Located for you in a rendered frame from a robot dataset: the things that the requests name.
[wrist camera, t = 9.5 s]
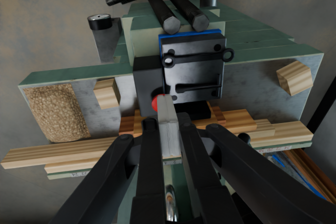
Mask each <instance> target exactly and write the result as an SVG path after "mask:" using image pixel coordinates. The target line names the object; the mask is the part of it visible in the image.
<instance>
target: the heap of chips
mask: <svg viewBox="0 0 336 224"><path fill-rule="evenodd" d="M23 91H24V93H25V95H26V97H27V99H28V100H29V106H30V109H31V111H32V114H33V116H34V118H35V119H36V121H37V123H38V125H39V127H40V128H41V130H42V132H43V133H44V135H45V136H46V137H47V138H48V139H49V140H50V141H51V142H58V143H63V142H71V141H76V140H78V139H80V138H89V137H91V134H90V132H89V129H88V127H87V124H86V121H85V119H84V116H83V114H82V111H81V108H80V106H79V103H78V101H77V98H76V95H75V93H74V90H73V87H72V85H71V83H67V84H58V85H49V86H39V87H30V88H23Z"/></svg>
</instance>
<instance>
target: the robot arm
mask: <svg viewBox="0 0 336 224"><path fill-rule="evenodd" d="M141 127H142V135H140V136H138V137H133V135H132V134H121V135H120V136H118V137H117V138H116V139H115V140H114V141H113V143H112V144H111V145H110V146H109V148H108V149H107V150H106V151H105V153H104V154H103V155H102V156H101V158H100V159H99V160H98V161H97V163H96V164H95V165H94V166H93V168H92V169H91V170H90V171H89V173H88V174H87V175H86V176H85V178H84V179H83V180H82V181H81V183H80V184H79V185H78V186H77V188H76V189H75V190H74V191H73V193H72V194H71V195H70V196H69V198H68V199H67V200H66V201H65V203H64V204H63V205H62V206H61V208H60V209H59V210H58V211H57V213H56V214H55V215H54V216H53V218H52V219H51V220H50V221H49V223H48V224H112V221H113V219H114V217H115V215H116V213H117V211H118V209H119V207H120V205H121V202H122V200H123V198H124V196H125V194H126V192H127V190H128V188H129V186H130V184H131V181H132V179H133V177H134V175H135V173H136V171H137V169H138V176H137V185H136V195H135V196H134V197H133V198H132V205H131V213H130V221H129V224H244V222H243V220H242V217H241V215H240V213H239V211H238V209H237V207H236V205H235V203H234V200H233V198H232V196H231V194H230V192H229V190H228V188H227V186H226V185H222V184H221V182H220V180H219V177H218V175H217V173H216V170H217V171H218V172H219V173H220V174H221V175H222V177H223V178H224V179H225V180H226V181H227V182H228V183H229V185H230V186H231V187H232V188H233V189H234V190H235V192H236V193H237V194H238V195H239V196H240V197H241V198H242V200H243V201H244V202H245V203H246V204H247V205H248V207H249V208H250V209H251V210H252V211H253V212H254V213H255V215H256V216H257V217H258V218H259V219H260V220H261V222H262V223H263V224H336V204H334V203H332V202H330V201H327V200H325V199H323V198H321V197H319V196H317V195H316V194H315V193H313V192H312V191H311V190H309V189H308V188H307V187H305V186H304V185H302V184H301V183H300V182H298V181H297V180H296V179H294V178H293V177H292V176H290V175H289V174H287V173H286V172H285V171H283V170H282V169H281V168H279V167H278V166H277V165H275V164H274V163H272V162H271V161H270V160H268V159H267V158H266V157H264V156H263V155H262V154H260V153H259V152H258V151H256V150H255V149H253V148H252V147H251V146H249V145H248V144H247V143H245V142H244V141H243V140H241V139H240V138H238V137H237V136H236V135H234V134H233V133H232V132H230V131H229V130H228V129H226V128H225V127H223V126H222V125H220V124H217V123H212V124H208V125H207V126H206V127H205V129H199V128H197V127H196V125H195V124H193V123H192V121H191V119H190V116H189V114H188V113H186V112H180V113H176V111H175V107H174V103H173V100H172V96H171V95H170V94H165V95H158V96H157V115H156V116H148V117H147V118H145V119H143V120H142V121H141ZM180 154H181V163H182V164H183V167H184V172H185V177H186V181H187V186H188V191H189V195H190V200H191V204H192V209H193V214H194V218H193V219H190V220H188V221H185V222H179V221H170V220H167V207H166V194H165V181H164V168H163V157H170V155H173V156H179V155H180ZM138 164H139V166H138ZM214 167H215V168H216V170H215V168H214Z"/></svg>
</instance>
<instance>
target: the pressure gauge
mask: <svg viewBox="0 0 336 224"><path fill-rule="evenodd" d="M98 16H100V17H98ZM87 20H88V24H89V27H90V29H91V30H94V31H98V30H105V29H109V28H111V27H112V26H113V24H112V20H111V15H110V14H95V15H91V16H89V17H87Z"/></svg>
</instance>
